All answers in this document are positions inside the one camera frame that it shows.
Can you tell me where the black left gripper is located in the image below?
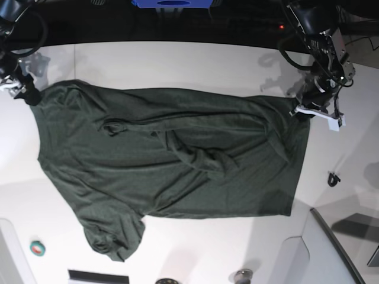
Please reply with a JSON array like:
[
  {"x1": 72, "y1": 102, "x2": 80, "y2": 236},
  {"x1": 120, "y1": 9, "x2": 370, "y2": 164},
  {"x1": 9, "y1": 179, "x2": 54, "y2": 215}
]
[{"x1": 289, "y1": 76, "x2": 345, "y2": 131}]

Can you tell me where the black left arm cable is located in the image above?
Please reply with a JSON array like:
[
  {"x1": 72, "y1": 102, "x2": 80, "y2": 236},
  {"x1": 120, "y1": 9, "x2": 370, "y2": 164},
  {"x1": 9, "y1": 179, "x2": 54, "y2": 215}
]
[{"x1": 277, "y1": 32, "x2": 314, "y2": 72}]

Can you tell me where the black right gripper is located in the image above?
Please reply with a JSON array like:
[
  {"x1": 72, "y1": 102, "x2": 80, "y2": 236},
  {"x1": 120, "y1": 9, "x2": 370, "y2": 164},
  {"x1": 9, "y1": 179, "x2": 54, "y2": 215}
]
[{"x1": 0, "y1": 56, "x2": 33, "y2": 96}]

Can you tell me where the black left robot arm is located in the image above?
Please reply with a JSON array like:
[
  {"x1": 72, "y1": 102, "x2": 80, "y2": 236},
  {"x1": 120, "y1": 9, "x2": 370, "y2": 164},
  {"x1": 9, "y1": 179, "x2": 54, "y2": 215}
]
[{"x1": 278, "y1": 1, "x2": 355, "y2": 131}]

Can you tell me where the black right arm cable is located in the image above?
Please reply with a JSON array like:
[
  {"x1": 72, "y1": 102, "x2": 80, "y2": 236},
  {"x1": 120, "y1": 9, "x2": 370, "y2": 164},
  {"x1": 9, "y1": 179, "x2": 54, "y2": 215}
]
[{"x1": 8, "y1": 11, "x2": 49, "y2": 57}]

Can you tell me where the small black clip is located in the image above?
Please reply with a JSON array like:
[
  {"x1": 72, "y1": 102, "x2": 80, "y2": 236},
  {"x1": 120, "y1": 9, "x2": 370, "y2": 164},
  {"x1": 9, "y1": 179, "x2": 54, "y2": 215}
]
[{"x1": 327, "y1": 172, "x2": 341, "y2": 188}]

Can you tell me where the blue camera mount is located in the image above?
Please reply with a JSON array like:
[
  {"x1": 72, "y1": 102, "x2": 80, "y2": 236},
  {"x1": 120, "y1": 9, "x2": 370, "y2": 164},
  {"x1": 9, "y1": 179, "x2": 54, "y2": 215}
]
[{"x1": 131, "y1": 0, "x2": 213, "y2": 9}]

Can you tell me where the green red tape roll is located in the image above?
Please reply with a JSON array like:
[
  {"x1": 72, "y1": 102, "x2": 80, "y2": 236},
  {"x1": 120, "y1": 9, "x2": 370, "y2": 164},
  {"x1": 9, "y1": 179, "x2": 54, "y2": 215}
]
[{"x1": 30, "y1": 241, "x2": 46, "y2": 257}]

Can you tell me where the dark green t-shirt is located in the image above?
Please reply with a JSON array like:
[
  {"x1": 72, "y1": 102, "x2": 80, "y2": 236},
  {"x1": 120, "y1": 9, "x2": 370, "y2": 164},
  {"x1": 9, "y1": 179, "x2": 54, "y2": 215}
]
[{"x1": 31, "y1": 80, "x2": 310, "y2": 262}]

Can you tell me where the round metal knob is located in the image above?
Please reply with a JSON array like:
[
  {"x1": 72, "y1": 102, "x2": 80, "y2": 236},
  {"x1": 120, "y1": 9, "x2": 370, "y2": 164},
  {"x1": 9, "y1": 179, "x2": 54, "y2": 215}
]
[{"x1": 233, "y1": 269, "x2": 253, "y2": 284}]

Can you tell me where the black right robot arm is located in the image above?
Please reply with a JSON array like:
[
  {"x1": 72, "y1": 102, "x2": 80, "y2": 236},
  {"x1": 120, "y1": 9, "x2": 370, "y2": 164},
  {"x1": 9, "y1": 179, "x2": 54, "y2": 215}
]
[{"x1": 1, "y1": 1, "x2": 48, "y2": 105}]

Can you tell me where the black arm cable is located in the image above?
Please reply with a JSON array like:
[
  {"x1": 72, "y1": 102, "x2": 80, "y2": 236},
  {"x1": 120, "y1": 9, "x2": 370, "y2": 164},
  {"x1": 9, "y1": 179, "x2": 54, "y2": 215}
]
[
  {"x1": 277, "y1": 32, "x2": 314, "y2": 72},
  {"x1": 8, "y1": 11, "x2": 49, "y2": 57}
]

